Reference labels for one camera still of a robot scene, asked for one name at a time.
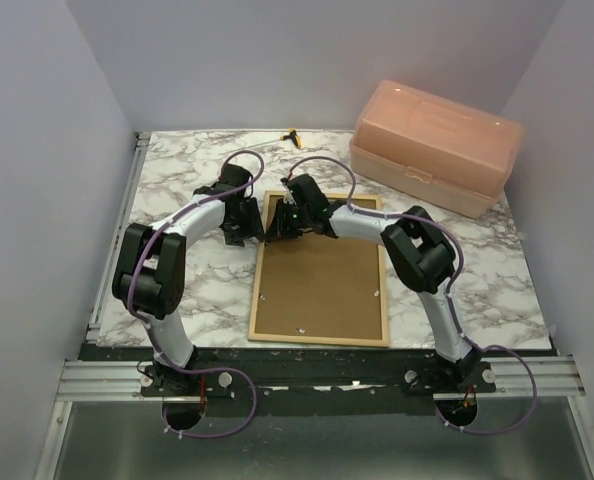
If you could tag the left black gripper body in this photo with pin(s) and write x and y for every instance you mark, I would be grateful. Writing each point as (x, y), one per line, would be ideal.
(233, 229)

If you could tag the wooden picture frame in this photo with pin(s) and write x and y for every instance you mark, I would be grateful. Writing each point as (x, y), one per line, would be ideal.
(322, 280)

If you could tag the pink translucent plastic box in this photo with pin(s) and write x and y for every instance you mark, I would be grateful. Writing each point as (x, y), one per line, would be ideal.
(437, 150)

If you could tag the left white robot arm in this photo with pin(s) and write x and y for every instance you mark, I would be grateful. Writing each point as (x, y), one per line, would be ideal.
(149, 277)

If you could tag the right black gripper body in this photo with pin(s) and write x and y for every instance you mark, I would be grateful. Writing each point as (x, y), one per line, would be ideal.
(301, 217)

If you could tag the brown frame backing board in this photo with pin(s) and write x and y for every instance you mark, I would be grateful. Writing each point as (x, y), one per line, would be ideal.
(322, 285)

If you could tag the aluminium rail left side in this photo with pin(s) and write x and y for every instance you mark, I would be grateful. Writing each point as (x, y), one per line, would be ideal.
(96, 318)

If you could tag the yellow black hex key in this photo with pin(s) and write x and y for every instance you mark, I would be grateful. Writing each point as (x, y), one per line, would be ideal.
(291, 136)

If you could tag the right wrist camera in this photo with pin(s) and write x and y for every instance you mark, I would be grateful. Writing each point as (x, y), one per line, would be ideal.
(288, 197)

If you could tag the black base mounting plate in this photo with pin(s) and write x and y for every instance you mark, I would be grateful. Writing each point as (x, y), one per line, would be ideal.
(315, 382)

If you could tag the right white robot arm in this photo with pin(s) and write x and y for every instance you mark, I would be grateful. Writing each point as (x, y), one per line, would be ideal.
(419, 251)

